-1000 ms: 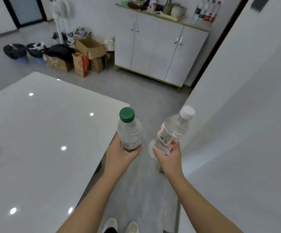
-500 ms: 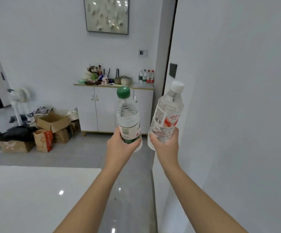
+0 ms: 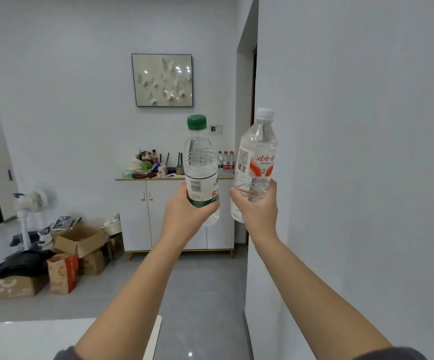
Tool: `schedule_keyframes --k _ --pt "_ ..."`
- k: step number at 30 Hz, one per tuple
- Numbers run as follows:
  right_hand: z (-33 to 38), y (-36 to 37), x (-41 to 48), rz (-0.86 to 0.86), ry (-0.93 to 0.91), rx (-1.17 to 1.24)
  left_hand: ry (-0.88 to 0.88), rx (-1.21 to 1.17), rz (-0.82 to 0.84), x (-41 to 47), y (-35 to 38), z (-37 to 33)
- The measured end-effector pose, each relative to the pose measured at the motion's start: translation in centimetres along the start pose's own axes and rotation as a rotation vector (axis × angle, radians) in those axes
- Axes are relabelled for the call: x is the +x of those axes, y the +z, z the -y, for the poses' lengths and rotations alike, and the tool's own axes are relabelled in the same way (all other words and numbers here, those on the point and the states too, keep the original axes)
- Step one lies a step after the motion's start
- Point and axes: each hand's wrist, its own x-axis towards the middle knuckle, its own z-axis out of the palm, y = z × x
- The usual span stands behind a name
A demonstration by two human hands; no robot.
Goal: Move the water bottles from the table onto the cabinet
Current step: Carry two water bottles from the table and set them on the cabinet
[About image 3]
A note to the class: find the white sideboard cabinet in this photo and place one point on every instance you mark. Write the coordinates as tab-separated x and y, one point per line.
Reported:
138	213

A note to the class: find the green cap water bottle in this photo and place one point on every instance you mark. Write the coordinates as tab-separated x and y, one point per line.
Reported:
200	161

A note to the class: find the open cardboard box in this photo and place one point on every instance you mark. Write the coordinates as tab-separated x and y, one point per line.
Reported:
80	241

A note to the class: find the black router with antennas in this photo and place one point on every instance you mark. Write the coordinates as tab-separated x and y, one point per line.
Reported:
172	170

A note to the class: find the person's left thumb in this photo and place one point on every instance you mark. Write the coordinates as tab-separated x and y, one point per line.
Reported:
208	209

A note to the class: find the grey right sleeve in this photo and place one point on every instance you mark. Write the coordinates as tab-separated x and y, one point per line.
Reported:
393	354

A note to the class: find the grey left sleeve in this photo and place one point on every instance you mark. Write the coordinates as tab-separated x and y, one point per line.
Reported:
67	354

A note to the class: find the magazine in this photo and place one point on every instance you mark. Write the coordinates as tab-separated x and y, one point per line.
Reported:
66	222

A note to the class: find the wall switch panel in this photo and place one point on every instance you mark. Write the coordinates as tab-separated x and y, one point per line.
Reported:
216	130

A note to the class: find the dark clothes heap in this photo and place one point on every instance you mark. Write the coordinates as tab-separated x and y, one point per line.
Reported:
33	239

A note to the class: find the person's left forearm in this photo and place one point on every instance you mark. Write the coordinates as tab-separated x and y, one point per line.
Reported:
134	299

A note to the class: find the person's right hand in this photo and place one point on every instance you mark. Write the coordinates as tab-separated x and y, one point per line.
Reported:
260	221

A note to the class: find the flat printed cardboard box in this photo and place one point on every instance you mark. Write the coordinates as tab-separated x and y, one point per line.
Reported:
12	286

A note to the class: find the person's left hand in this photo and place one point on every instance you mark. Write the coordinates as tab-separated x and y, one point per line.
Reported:
181	221

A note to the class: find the person's right thumb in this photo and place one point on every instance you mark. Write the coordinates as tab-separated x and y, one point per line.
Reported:
236	198

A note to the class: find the small closed cardboard box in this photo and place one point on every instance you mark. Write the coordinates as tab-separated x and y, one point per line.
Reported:
92	263

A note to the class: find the grey sleeve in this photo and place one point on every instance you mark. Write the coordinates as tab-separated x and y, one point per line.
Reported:
393	354
67	354

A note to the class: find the brown paper bag red print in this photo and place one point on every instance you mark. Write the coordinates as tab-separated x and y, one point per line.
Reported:
63	273

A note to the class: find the white standing fan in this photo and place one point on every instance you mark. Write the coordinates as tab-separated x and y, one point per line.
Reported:
31	202

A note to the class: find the white cap water bottle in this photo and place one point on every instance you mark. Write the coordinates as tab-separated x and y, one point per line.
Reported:
256	153

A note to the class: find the dark sauce bottle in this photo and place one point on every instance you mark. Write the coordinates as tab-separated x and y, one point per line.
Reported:
154	157

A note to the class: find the person's right forearm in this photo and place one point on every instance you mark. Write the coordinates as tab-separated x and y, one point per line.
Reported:
314	296

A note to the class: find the white waste basket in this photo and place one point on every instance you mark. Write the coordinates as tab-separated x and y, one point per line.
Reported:
112	225

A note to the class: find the framed butterfly wall picture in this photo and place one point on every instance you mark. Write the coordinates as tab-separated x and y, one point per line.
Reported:
162	80

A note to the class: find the black bag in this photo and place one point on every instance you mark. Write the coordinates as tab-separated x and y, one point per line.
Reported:
22	262

